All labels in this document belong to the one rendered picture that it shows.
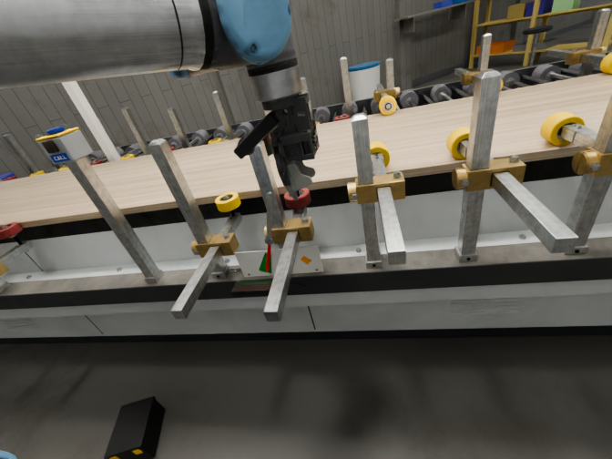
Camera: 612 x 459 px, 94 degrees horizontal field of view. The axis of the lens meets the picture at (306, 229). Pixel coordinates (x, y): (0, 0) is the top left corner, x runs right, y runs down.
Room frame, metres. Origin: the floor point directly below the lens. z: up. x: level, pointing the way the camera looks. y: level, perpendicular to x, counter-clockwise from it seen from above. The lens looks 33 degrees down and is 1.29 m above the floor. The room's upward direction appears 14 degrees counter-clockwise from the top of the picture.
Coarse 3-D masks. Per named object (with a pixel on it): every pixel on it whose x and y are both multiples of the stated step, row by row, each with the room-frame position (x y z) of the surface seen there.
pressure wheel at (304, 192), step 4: (304, 188) 0.82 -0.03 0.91; (288, 192) 0.82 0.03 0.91; (304, 192) 0.79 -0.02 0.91; (308, 192) 0.79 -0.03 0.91; (284, 196) 0.80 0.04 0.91; (288, 196) 0.80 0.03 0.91; (300, 196) 0.78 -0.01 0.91; (304, 196) 0.77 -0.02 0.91; (308, 196) 0.78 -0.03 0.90; (288, 200) 0.78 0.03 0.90; (292, 200) 0.77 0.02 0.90; (296, 200) 0.76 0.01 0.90; (300, 200) 0.76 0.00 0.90; (304, 200) 0.77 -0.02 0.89; (308, 200) 0.78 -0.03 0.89; (288, 204) 0.78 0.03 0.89; (292, 204) 0.77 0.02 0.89; (296, 204) 0.76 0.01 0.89; (300, 204) 0.76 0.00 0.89; (304, 204) 0.77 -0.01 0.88; (308, 204) 0.77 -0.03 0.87; (292, 208) 0.77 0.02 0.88; (296, 208) 0.76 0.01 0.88; (300, 208) 0.76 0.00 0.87
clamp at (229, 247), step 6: (222, 234) 0.78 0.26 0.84; (234, 234) 0.77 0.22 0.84; (210, 240) 0.76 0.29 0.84; (216, 240) 0.75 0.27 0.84; (222, 240) 0.74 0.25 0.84; (228, 240) 0.73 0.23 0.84; (234, 240) 0.75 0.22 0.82; (192, 246) 0.76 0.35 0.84; (198, 246) 0.75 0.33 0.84; (204, 246) 0.74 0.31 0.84; (210, 246) 0.74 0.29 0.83; (222, 246) 0.73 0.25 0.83; (228, 246) 0.73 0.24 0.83; (234, 246) 0.74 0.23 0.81; (198, 252) 0.75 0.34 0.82; (204, 252) 0.75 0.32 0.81; (222, 252) 0.73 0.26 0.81; (228, 252) 0.73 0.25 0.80; (234, 252) 0.73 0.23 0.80
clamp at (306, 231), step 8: (288, 224) 0.69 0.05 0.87; (296, 224) 0.68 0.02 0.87; (304, 224) 0.67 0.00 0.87; (312, 224) 0.70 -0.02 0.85; (264, 232) 0.70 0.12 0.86; (272, 232) 0.69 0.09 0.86; (280, 232) 0.68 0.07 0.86; (304, 232) 0.66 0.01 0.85; (312, 232) 0.68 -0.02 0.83; (280, 240) 0.68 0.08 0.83; (304, 240) 0.66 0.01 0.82
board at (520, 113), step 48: (528, 96) 1.18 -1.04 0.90; (576, 96) 1.04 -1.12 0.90; (336, 144) 1.18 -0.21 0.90; (432, 144) 0.93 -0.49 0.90; (528, 144) 0.75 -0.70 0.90; (0, 192) 1.83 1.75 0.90; (48, 192) 1.55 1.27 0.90; (144, 192) 1.18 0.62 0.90; (192, 192) 1.04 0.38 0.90; (240, 192) 0.93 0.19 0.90
